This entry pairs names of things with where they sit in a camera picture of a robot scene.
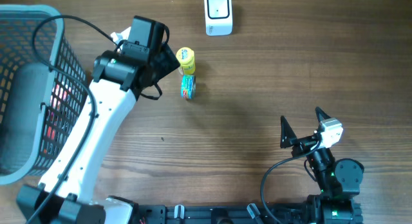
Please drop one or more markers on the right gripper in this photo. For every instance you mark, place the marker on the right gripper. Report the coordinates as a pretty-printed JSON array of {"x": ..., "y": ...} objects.
[{"x": 289, "y": 138}]

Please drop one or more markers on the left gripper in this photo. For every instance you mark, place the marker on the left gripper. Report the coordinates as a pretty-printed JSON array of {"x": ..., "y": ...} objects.
[{"x": 167, "y": 60}]

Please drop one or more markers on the yellow lidded jar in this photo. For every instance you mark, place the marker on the yellow lidded jar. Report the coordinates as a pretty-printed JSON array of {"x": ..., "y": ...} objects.
[{"x": 186, "y": 58}]

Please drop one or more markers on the colourful tin can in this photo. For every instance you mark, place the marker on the colourful tin can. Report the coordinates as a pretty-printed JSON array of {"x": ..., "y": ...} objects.
[{"x": 188, "y": 87}]

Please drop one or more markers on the red snack box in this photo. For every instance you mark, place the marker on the red snack box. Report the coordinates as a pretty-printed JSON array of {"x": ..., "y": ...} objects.
[{"x": 59, "y": 122}]

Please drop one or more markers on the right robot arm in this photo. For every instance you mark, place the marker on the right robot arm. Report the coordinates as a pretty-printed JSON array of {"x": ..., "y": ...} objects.
[{"x": 338, "y": 180}]

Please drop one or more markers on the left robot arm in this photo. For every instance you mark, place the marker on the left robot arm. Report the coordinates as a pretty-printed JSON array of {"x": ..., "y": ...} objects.
[{"x": 120, "y": 76}]

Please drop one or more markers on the white barcode scanner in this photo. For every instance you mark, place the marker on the white barcode scanner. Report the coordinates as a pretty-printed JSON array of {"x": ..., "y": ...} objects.
[{"x": 218, "y": 17}]

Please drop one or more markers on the grey plastic mesh basket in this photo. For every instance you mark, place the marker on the grey plastic mesh basket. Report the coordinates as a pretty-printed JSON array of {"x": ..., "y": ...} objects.
[{"x": 31, "y": 65}]

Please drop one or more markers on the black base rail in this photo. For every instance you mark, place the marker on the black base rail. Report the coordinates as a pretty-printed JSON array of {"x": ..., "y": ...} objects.
[{"x": 251, "y": 213}]

